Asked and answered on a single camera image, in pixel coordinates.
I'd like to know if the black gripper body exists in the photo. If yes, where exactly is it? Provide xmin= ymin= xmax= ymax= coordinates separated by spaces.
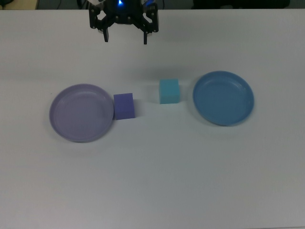
xmin=102 ymin=0 xmax=146 ymax=26

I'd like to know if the cyan foam cube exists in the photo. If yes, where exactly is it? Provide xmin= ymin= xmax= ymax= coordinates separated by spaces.
xmin=159 ymin=78 xmax=181 ymax=104

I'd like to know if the purple foam cube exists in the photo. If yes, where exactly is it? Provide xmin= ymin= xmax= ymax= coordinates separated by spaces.
xmin=113 ymin=93 xmax=137 ymax=120

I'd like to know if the brown wooden panel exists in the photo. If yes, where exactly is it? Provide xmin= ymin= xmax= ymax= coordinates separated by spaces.
xmin=10 ymin=0 xmax=38 ymax=10

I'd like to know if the purple plastic plate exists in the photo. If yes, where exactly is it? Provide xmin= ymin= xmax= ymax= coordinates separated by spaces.
xmin=49 ymin=83 xmax=114 ymax=144

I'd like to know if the blue plastic plate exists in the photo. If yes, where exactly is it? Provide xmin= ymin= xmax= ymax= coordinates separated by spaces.
xmin=192 ymin=70 xmax=255 ymax=127

